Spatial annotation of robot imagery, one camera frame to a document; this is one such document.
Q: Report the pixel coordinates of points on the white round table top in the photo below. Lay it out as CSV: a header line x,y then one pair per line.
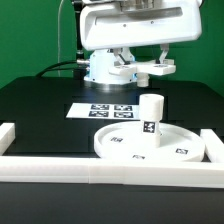
x,y
127,141

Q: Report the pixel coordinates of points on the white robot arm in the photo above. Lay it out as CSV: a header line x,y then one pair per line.
x,y
101,60

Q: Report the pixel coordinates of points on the white sheet with markers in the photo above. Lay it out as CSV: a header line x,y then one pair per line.
x,y
103,111

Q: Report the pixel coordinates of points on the white cross-shaped table base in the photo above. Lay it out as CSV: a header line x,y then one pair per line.
x,y
143,69

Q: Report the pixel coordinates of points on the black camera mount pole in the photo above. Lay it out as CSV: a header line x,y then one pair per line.
x,y
77,6

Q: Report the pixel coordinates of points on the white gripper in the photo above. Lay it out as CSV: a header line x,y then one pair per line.
x,y
110,24

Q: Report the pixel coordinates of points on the white U-shaped frame barrier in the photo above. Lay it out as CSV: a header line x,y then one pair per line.
x,y
101,171

